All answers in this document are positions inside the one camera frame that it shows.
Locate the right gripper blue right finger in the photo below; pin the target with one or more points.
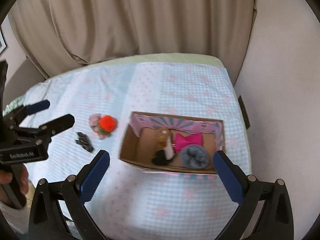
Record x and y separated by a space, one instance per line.
275 220

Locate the orange pompom plush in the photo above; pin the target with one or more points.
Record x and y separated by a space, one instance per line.
106 125

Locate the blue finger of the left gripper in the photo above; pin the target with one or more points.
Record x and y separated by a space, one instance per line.
57 125
16 116

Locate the framed harbour picture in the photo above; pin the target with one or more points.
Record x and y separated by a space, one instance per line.
3 44

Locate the cardboard box pink print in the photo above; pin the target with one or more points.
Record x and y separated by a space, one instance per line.
172 142

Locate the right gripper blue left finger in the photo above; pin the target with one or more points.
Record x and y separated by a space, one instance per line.
46 218

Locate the black scrunchie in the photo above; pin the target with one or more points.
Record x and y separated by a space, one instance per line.
160 159

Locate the person's left hand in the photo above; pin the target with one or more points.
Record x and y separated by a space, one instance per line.
6 177

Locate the pink patterned sock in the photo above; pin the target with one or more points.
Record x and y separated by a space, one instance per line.
93 123

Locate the brown plush toy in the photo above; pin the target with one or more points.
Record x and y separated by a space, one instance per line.
163 137

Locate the beige curtain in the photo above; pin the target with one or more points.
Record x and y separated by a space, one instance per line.
62 35

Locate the magenta pouch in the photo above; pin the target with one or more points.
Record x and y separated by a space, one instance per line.
182 141

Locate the grey sofa backrest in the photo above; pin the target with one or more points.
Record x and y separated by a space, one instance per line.
24 78

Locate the grey fuzzy sock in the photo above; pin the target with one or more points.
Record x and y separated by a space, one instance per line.
194 157

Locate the light green sheet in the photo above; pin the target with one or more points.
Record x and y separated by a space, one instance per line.
162 57

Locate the blue checkered floral blanket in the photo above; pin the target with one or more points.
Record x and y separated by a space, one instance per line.
132 204

